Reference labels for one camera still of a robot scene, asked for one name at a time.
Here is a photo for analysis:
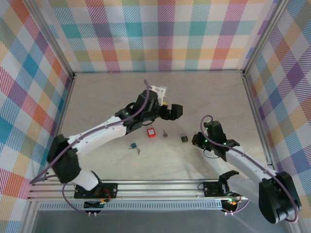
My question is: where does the small circuit board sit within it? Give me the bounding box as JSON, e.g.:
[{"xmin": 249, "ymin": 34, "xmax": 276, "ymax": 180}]
[
  {"xmin": 223, "ymin": 197, "xmax": 242, "ymax": 212},
  {"xmin": 84, "ymin": 198, "xmax": 109, "ymax": 210}
]

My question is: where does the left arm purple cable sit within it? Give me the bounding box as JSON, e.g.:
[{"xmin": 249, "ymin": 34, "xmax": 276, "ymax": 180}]
[{"xmin": 29, "ymin": 79, "xmax": 150, "ymax": 216}]

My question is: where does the thin aluminium frame rail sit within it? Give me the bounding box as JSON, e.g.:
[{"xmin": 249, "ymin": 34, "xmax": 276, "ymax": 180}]
[{"xmin": 74, "ymin": 69, "xmax": 244, "ymax": 74}]

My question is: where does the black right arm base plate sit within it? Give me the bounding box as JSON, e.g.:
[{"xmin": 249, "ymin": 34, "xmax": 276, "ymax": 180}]
[{"xmin": 203, "ymin": 181, "xmax": 243, "ymax": 198}]

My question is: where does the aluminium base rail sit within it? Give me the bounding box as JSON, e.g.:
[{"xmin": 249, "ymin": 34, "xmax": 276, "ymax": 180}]
[{"xmin": 26, "ymin": 179, "xmax": 249, "ymax": 202}]

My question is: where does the grey slotted cable duct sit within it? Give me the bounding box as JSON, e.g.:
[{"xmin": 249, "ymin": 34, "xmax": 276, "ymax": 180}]
[{"xmin": 38, "ymin": 200, "xmax": 225, "ymax": 212}]

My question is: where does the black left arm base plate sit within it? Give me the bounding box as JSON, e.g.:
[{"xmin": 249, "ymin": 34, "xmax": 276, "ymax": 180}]
[{"xmin": 96, "ymin": 182, "xmax": 119, "ymax": 202}]

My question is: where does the aluminium frame post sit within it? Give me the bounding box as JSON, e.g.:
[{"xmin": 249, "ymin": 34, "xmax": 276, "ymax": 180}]
[
  {"xmin": 25, "ymin": 0, "xmax": 76, "ymax": 79},
  {"xmin": 20, "ymin": 201, "xmax": 41, "ymax": 233},
  {"xmin": 242, "ymin": 0, "xmax": 292, "ymax": 76}
]

